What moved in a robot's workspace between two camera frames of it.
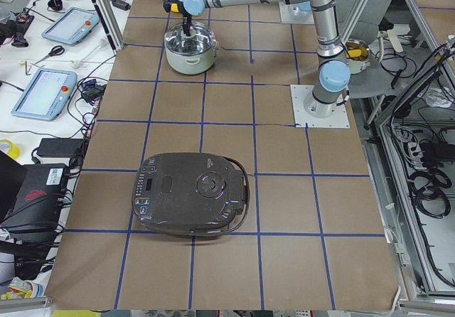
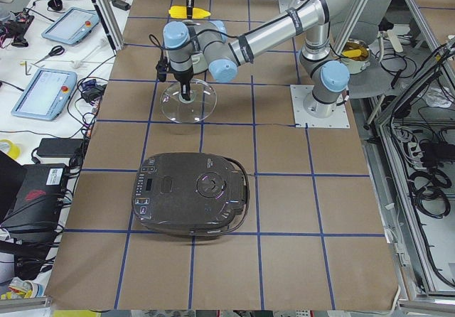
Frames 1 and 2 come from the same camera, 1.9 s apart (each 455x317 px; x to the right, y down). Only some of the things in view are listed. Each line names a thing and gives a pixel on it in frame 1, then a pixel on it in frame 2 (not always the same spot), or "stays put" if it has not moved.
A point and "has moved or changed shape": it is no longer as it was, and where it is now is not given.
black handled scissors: x=56 y=50 stays put
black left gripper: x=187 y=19 to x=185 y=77
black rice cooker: x=190 y=193 stays put
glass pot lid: x=201 y=39 has moved or changed shape
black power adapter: x=58 y=147 stays put
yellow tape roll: x=13 y=150 stays put
